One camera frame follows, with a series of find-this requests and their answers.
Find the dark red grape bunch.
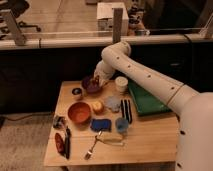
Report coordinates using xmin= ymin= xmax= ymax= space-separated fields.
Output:
xmin=90 ymin=76 xmax=99 ymax=87

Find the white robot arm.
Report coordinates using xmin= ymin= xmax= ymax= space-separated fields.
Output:
xmin=94 ymin=41 xmax=213 ymax=171

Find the purple bowl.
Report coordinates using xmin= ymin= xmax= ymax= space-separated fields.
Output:
xmin=81 ymin=75 xmax=101 ymax=94

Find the red orange bowl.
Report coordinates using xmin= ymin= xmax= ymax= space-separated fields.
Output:
xmin=68 ymin=102 xmax=91 ymax=124

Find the white cup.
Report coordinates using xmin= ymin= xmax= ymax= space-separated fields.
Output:
xmin=115 ymin=76 xmax=128 ymax=93

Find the light blue crumpled cloth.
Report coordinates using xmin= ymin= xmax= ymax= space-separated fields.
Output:
xmin=105 ymin=96 xmax=121 ymax=113

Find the small dark metal cup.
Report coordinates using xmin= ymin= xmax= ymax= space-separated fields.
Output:
xmin=72 ymin=88 xmax=83 ymax=100

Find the black striped item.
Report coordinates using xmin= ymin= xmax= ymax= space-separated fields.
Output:
xmin=120 ymin=99 xmax=132 ymax=124

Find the blue sponge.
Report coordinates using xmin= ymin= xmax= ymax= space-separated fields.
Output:
xmin=90 ymin=119 xmax=111 ymax=132

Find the blue small cup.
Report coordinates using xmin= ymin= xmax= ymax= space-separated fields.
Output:
xmin=115 ymin=118 xmax=129 ymax=134

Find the green plastic tray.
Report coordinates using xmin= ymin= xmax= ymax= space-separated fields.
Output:
xmin=128 ymin=80 xmax=170 ymax=117

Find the small grey toy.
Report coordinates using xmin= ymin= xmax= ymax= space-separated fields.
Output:
xmin=53 ymin=115 xmax=65 ymax=129

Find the black marker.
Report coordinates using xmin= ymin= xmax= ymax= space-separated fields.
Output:
xmin=65 ymin=127 xmax=71 ymax=159

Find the white cardboard box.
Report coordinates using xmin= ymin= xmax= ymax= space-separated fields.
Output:
xmin=97 ymin=2 xmax=129 ymax=36

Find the red oblong object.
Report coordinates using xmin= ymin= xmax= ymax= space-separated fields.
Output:
xmin=55 ymin=133 xmax=65 ymax=154

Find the metal fork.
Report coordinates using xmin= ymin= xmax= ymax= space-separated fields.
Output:
xmin=84 ymin=131 xmax=102 ymax=160

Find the office chair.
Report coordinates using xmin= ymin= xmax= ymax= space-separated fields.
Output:
xmin=0 ymin=0 xmax=41 ymax=34

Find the cream handled tool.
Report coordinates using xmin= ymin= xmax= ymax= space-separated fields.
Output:
xmin=99 ymin=133 xmax=124 ymax=146

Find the grey metal post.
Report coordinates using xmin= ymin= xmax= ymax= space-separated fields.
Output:
xmin=0 ymin=9 xmax=26 ymax=46
xmin=112 ymin=8 xmax=123 ymax=43

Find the grey metal post left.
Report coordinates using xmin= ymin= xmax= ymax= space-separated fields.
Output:
xmin=0 ymin=9 xmax=26 ymax=46

